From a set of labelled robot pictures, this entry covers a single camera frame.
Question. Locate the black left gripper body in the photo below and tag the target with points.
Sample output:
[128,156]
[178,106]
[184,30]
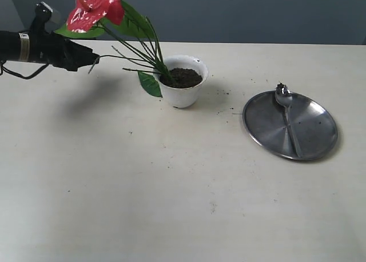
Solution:
[49,49]

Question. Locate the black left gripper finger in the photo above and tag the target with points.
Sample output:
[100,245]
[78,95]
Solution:
[80,56]

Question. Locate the red artificial flower with leaves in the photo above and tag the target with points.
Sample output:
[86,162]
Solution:
[118,19]

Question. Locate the stainless steel spork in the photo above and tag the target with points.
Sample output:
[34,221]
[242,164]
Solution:
[284,98]

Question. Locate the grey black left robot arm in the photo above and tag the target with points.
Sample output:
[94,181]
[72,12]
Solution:
[10,45]

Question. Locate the dark soil in pot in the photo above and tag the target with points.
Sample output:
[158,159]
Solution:
[181,78]

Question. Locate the white plastic flower pot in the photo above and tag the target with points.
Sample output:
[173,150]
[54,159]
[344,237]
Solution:
[183,98]

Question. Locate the fallen green artificial leaf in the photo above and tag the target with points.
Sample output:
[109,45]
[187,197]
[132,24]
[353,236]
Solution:
[149,84]

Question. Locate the round stainless steel plate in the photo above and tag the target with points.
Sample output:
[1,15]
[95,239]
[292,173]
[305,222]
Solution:
[306,131]

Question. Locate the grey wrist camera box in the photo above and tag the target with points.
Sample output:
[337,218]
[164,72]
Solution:
[44,13]

